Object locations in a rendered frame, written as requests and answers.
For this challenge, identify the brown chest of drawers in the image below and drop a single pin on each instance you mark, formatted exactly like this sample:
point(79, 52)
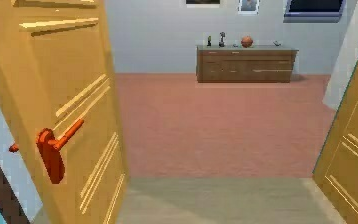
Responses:
point(245, 65)

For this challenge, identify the yellow wooden room door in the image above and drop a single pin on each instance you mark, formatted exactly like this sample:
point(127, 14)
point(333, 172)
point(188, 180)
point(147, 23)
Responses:
point(53, 66)

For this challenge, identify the white framed wall picture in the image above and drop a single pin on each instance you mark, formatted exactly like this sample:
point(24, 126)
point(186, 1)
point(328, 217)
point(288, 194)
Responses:
point(248, 5)

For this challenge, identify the small dark bottle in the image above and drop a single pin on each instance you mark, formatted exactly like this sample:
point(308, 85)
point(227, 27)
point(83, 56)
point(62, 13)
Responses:
point(209, 41)

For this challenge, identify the dark framed wall picture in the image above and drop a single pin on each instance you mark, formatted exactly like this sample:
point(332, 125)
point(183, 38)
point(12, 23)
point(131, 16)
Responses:
point(203, 2)

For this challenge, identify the orange basketball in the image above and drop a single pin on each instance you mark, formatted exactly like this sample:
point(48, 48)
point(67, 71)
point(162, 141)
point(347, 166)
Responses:
point(247, 41)

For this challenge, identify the dark window with blue frame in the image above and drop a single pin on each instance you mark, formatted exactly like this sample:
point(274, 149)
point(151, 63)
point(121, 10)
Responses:
point(315, 8)

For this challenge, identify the yellow panelled room door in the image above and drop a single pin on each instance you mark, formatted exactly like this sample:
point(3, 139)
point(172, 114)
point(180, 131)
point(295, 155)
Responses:
point(350, 160)

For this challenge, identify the dark grey statuette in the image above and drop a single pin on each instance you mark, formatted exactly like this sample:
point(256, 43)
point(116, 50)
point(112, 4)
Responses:
point(222, 39)

